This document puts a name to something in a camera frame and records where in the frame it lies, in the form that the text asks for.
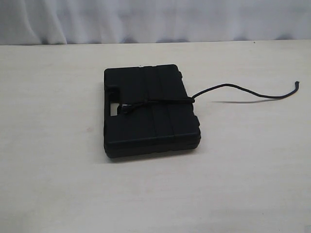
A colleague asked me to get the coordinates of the white backdrop curtain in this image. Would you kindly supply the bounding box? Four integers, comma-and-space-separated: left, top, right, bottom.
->
0, 0, 311, 45

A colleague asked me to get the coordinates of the black braided rope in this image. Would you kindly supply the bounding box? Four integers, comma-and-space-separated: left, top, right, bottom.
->
119, 81, 301, 115

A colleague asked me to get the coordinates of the black plastic carrying case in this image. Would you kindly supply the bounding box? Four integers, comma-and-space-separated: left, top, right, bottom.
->
104, 64, 201, 159

